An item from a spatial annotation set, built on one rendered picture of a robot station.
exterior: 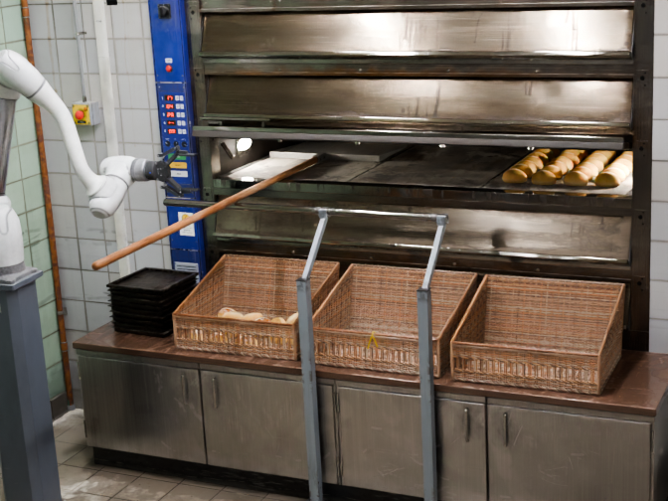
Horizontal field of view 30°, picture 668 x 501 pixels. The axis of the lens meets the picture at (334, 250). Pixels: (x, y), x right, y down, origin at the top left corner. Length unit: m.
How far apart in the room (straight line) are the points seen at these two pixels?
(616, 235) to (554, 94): 0.58
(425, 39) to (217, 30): 0.93
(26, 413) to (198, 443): 0.73
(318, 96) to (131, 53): 0.90
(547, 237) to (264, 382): 1.24
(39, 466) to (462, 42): 2.31
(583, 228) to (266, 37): 1.49
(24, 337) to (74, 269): 1.16
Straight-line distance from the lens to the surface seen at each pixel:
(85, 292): 5.96
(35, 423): 4.98
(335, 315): 5.06
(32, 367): 4.92
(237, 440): 5.10
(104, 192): 4.83
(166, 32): 5.38
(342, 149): 5.88
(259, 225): 5.36
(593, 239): 4.86
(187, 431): 5.21
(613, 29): 4.71
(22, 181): 5.81
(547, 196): 4.86
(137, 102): 5.55
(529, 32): 4.78
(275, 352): 4.93
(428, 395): 4.59
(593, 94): 4.76
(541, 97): 4.80
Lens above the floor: 2.29
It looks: 15 degrees down
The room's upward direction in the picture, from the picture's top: 3 degrees counter-clockwise
